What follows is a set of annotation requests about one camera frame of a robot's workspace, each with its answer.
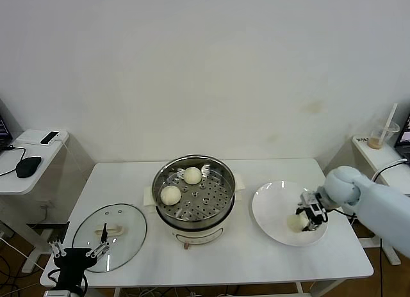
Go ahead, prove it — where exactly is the glass lid with cream handle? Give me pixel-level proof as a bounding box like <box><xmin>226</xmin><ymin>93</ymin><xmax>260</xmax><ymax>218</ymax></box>
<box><xmin>72</xmin><ymin>203</ymin><xmax>148</xmax><ymax>274</ymax></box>

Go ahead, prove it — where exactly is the dark laptop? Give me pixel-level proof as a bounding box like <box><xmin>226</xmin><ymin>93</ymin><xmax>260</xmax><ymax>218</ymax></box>
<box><xmin>0</xmin><ymin>98</ymin><xmax>13</xmax><ymax>152</ymax></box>
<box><xmin>393</xmin><ymin>103</ymin><xmax>410</xmax><ymax>157</ymax></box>

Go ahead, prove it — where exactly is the stainless steel steamer basket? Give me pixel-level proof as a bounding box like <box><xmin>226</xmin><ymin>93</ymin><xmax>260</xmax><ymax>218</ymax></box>
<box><xmin>151</xmin><ymin>154</ymin><xmax>236</xmax><ymax>229</ymax></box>

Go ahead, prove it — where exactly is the clear plastic drink cup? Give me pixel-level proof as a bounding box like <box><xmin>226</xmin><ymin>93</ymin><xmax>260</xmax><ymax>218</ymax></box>
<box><xmin>368</xmin><ymin>119</ymin><xmax>400</xmax><ymax>150</ymax></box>

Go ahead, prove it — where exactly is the white side table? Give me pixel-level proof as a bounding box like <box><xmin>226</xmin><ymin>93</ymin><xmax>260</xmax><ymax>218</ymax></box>
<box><xmin>351</xmin><ymin>135</ymin><xmax>410</xmax><ymax>266</ymax></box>
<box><xmin>0</xmin><ymin>129</ymin><xmax>70</xmax><ymax>274</ymax></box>

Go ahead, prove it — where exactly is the white steamed baozi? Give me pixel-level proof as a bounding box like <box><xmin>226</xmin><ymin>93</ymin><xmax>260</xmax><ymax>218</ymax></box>
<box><xmin>183</xmin><ymin>166</ymin><xmax>202</xmax><ymax>185</ymax></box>
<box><xmin>286</xmin><ymin>213</ymin><xmax>310</xmax><ymax>233</ymax></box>
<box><xmin>160</xmin><ymin>185</ymin><xmax>182</xmax><ymax>206</ymax></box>

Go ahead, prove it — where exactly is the white drinking straw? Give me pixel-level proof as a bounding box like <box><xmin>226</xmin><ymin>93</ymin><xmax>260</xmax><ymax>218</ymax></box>
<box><xmin>379</xmin><ymin>104</ymin><xmax>398</xmax><ymax>147</ymax></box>

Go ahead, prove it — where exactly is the black cable with adapter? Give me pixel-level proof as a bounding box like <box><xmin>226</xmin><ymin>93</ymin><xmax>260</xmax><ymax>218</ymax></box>
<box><xmin>371</xmin><ymin>158</ymin><xmax>410</xmax><ymax>297</ymax></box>

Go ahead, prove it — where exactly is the white round plate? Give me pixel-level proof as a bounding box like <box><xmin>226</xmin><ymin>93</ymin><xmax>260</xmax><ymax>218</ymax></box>
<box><xmin>251</xmin><ymin>181</ymin><xmax>329</xmax><ymax>248</ymax></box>

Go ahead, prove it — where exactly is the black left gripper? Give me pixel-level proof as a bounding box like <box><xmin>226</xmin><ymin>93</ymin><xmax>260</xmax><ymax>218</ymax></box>
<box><xmin>49</xmin><ymin>221</ymin><xmax>110</xmax><ymax>290</ymax></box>

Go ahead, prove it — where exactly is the cream electric cooking pot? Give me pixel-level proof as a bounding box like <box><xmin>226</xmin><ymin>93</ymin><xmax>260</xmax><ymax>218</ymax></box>
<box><xmin>142</xmin><ymin>172</ymin><xmax>246</xmax><ymax>250</ymax></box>

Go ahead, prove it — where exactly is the black computer mouse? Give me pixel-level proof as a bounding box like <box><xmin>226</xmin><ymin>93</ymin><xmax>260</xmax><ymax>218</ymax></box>
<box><xmin>15</xmin><ymin>156</ymin><xmax>43</xmax><ymax>179</ymax></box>

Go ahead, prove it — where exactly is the white phone with black screen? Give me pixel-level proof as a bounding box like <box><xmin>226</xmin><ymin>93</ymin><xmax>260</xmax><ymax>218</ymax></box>
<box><xmin>40</xmin><ymin>131</ymin><xmax>61</xmax><ymax>147</ymax></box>

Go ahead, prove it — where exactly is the flat white box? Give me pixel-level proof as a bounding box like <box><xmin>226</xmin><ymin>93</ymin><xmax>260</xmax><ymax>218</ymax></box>
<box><xmin>15</xmin><ymin>129</ymin><xmax>70</xmax><ymax>147</ymax></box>

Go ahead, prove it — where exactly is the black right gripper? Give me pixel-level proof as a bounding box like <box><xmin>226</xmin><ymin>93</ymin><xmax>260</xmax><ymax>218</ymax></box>
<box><xmin>294</xmin><ymin>199</ymin><xmax>328</xmax><ymax>233</ymax></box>

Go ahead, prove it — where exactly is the black floor bar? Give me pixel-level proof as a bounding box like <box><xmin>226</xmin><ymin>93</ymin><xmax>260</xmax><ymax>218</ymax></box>
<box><xmin>27</xmin><ymin>223</ymin><xmax>67</xmax><ymax>230</ymax></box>

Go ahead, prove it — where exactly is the black mouse cable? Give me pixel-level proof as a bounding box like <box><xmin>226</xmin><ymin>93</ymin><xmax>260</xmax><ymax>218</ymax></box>
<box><xmin>0</xmin><ymin>144</ymin><xmax>27</xmax><ymax>178</ymax></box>

